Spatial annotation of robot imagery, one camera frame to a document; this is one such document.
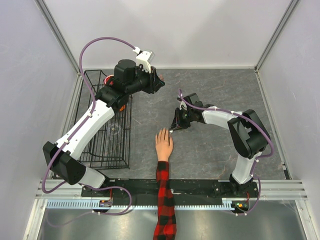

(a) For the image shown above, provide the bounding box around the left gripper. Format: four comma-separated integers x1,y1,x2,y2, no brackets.
126,64,166,96

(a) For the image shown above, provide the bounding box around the aluminium cable rail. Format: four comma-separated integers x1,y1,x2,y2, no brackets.
47,197,261,211

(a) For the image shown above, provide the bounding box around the red cup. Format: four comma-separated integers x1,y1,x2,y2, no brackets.
103,74,114,86

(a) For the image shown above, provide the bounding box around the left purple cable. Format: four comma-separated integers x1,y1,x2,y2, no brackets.
40,36,141,227

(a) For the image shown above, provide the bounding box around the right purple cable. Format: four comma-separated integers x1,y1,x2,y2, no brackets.
177,88,276,217

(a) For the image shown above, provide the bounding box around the red plaid sleeve forearm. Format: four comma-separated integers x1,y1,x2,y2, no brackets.
153,161,177,240

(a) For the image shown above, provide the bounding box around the clear glass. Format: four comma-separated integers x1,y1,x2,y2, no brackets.
108,122,123,137

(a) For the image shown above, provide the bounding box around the mannequin hand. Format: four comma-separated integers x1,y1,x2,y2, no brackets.
155,128,174,162

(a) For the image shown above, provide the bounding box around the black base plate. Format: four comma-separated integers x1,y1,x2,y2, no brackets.
81,178,259,206

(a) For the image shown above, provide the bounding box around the black wire rack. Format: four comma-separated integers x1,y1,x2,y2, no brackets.
69,69,133,170

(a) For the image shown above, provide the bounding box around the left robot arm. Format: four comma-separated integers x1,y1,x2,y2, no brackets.
42,59,165,197

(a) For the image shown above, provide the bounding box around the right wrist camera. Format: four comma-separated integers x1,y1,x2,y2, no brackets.
177,97,188,117

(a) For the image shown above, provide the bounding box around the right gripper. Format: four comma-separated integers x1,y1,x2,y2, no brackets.
170,107,194,131

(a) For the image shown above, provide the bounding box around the purple cable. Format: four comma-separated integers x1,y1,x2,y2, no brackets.
177,88,276,217
40,36,141,227

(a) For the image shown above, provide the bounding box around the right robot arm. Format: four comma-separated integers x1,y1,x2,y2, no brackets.
169,92,274,197

